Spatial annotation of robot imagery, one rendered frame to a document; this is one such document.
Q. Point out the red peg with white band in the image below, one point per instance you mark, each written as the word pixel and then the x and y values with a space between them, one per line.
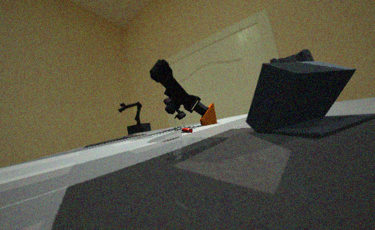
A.
pixel 189 130

